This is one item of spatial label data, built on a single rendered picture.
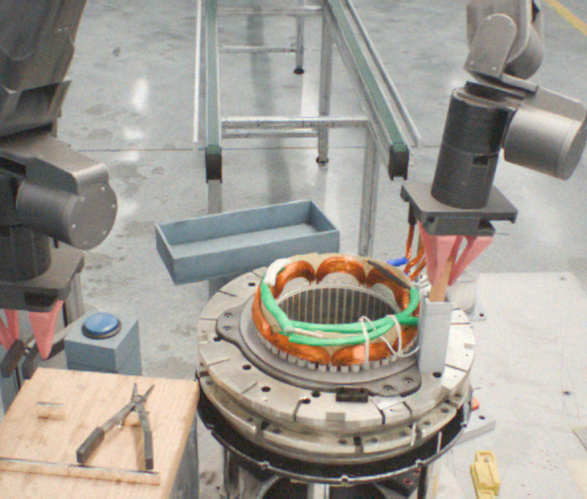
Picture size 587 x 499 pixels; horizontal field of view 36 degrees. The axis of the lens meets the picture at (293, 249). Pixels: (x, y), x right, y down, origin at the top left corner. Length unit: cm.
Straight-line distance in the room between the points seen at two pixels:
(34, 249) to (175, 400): 27
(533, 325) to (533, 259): 181
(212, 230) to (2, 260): 60
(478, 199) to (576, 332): 83
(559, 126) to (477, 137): 7
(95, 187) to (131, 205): 300
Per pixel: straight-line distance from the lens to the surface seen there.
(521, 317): 170
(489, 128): 86
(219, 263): 127
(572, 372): 159
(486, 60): 85
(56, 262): 84
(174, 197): 378
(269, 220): 139
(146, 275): 325
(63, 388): 103
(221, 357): 101
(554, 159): 83
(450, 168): 88
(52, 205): 73
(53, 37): 72
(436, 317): 96
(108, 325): 116
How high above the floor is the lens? 170
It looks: 30 degrees down
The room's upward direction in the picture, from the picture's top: 1 degrees clockwise
